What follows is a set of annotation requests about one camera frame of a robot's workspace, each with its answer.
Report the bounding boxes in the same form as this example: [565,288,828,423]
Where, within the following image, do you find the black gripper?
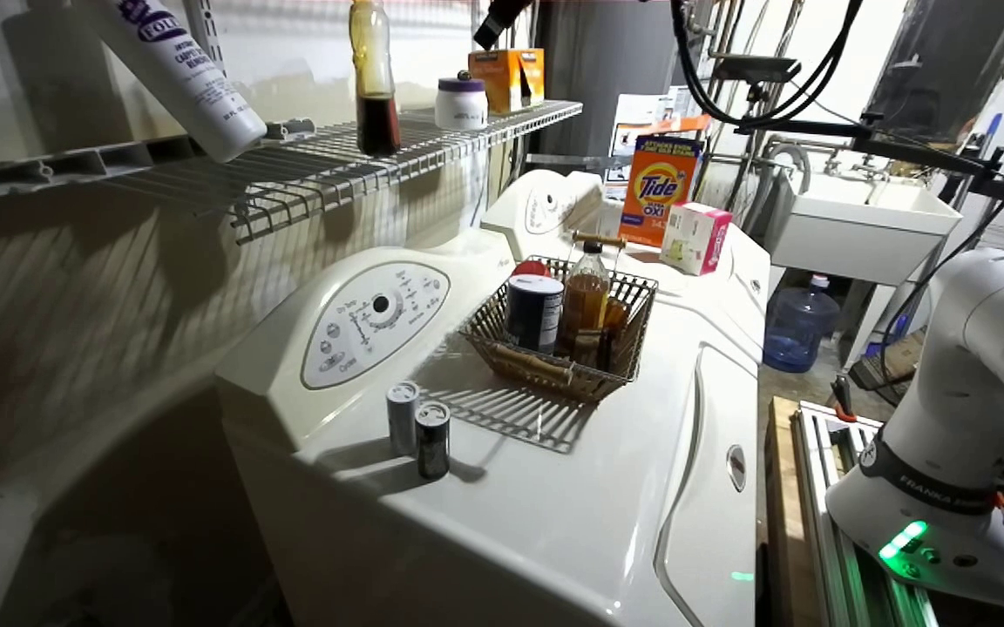
[472,0,538,52]

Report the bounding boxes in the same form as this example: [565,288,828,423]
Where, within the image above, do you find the amber bottle with yellow cap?
[345,0,403,160]

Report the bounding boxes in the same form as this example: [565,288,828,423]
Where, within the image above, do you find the red bottle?
[508,256,555,281]

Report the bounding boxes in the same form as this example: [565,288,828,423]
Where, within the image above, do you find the amber bottle with yellow label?
[559,235,617,356]

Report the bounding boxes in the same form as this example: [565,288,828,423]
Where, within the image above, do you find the white carpet spot remover bottle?
[90,0,271,166]

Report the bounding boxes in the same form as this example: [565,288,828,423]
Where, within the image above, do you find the narrow orange cardboard box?
[515,47,552,109]

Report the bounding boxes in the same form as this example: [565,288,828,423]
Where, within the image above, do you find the white jar with purple lid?
[431,71,495,135]

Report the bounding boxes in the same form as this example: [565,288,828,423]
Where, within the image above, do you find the grey water heater tank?
[538,0,681,166]

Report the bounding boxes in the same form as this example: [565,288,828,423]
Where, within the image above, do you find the white top-load washing machine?
[477,166,775,308]

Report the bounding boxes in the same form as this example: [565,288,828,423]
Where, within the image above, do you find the orange Tide detergent box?
[617,128,711,250]

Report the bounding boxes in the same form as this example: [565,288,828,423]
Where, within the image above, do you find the white and pink box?
[659,198,736,280]

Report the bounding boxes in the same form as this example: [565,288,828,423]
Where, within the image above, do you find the dark can with white rim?
[503,271,570,356]

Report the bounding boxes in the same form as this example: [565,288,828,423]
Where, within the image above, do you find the small silver-topped dark can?
[413,397,457,484]
[384,381,422,458]

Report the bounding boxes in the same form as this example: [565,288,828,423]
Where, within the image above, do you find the white utility sink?
[766,170,964,288]

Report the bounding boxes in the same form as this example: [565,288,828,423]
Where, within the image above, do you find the blue water jug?
[760,271,843,376]

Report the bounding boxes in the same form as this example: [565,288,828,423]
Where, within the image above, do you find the white laundry dryer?
[218,222,779,627]

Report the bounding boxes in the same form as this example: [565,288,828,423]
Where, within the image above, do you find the wooden platform board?
[760,394,824,627]

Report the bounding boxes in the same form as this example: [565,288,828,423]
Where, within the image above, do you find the aluminium mounting rails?
[795,397,950,627]

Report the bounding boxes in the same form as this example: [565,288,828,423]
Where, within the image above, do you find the black hanging cable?
[666,0,868,131]

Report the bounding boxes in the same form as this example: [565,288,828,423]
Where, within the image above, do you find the white wire shelf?
[0,97,586,250]

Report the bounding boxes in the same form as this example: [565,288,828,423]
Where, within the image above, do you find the wire and wicker basket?
[462,256,659,407]

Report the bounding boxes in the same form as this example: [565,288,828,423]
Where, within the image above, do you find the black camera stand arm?
[707,50,1004,220]

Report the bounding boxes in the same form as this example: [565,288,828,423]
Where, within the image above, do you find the flat wire rack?
[429,382,600,458]

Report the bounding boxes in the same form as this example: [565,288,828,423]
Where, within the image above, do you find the white shelf bracket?
[0,131,207,202]

